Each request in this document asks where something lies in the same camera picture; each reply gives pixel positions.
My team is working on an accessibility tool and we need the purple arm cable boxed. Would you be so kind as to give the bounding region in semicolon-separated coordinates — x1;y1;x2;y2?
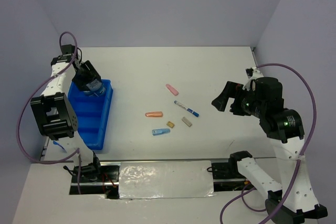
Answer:
17;31;82;196
219;63;317;224

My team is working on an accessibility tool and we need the grey rectangular eraser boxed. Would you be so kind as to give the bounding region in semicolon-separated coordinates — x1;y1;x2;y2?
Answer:
182;117;192;127

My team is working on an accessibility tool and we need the blue plastic divided tray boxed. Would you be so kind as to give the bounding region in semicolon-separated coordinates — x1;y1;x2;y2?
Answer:
68;79;113;151

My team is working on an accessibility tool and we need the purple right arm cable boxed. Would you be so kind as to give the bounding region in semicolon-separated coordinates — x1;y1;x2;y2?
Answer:
219;63;317;224

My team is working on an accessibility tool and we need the blue correction tape case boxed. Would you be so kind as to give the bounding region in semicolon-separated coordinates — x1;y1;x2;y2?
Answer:
152;128;171;136

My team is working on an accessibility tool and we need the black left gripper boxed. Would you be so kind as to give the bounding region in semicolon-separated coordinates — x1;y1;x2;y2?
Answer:
71;60;101;92

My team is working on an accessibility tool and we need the tan small eraser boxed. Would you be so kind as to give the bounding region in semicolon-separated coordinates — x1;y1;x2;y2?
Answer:
166;121;175;128

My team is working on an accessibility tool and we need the orange correction tape case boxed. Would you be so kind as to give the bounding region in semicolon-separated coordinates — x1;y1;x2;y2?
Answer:
145;111;163;118

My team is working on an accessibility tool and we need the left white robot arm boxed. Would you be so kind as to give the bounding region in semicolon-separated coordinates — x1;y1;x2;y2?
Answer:
30;44;106;182

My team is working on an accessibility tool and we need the pink correction tape case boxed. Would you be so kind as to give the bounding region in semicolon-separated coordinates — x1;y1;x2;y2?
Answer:
165;84;179;96

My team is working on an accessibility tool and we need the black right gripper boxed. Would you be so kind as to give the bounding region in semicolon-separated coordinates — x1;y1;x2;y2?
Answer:
211;79;264;115

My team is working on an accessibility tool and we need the blue white marker pen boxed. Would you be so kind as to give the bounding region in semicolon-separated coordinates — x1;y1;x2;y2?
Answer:
174;100;199;117

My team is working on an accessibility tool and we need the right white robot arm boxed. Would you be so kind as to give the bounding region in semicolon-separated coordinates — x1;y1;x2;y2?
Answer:
212;77;328;223

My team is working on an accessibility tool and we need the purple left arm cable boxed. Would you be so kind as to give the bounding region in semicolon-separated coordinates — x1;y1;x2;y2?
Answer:
17;31;82;196

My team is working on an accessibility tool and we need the silver foil tape panel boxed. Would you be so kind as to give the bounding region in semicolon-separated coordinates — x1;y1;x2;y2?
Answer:
119;161;215;199

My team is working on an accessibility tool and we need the blue paint jar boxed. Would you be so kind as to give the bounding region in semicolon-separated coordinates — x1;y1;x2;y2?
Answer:
84;80;106;97

